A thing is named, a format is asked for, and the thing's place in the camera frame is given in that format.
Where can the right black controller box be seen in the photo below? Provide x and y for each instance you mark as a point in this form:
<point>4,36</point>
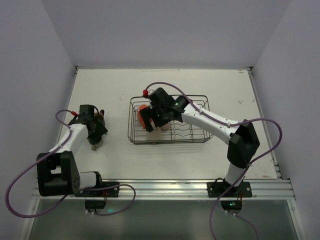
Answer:
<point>232,206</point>

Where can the aluminium mounting rail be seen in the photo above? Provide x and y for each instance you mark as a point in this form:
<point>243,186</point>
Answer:
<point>183,189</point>

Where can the black controller box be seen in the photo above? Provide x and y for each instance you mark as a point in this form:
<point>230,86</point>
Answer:
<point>94,205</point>
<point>232,206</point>

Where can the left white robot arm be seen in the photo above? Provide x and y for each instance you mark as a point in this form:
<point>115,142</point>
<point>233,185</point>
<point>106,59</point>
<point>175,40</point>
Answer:
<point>57,173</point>

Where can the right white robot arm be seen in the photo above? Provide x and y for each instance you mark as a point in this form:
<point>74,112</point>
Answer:
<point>241,138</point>

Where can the dark brown ceramic mug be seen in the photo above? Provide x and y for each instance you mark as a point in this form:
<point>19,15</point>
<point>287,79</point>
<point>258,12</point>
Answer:
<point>99,117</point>

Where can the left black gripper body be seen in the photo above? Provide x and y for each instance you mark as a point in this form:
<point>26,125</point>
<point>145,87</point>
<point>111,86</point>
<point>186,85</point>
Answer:
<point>96,136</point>

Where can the pink faceted ceramic mug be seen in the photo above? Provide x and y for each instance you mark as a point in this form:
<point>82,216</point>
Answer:
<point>167,126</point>

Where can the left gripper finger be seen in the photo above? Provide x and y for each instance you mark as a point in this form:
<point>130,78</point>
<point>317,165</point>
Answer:
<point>100,131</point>
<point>91,139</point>

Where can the small olive green cup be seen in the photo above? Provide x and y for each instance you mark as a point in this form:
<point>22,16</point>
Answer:
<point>94,147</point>

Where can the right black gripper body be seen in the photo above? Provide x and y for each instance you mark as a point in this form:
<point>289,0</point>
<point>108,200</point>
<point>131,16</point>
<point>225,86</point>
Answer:
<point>149,121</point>

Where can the left black controller box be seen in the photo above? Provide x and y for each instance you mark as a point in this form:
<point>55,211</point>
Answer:
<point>94,205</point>

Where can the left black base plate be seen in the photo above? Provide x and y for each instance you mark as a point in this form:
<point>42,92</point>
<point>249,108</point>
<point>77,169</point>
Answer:
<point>107,189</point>

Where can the black wire dish rack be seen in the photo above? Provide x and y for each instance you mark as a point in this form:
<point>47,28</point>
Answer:
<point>180,133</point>

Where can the beige plastic tumbler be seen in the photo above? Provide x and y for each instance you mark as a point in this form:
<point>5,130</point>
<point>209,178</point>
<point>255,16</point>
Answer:
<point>155,135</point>

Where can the orange ceramic mug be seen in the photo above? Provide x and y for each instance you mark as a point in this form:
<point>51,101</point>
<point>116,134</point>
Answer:
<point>140,117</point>

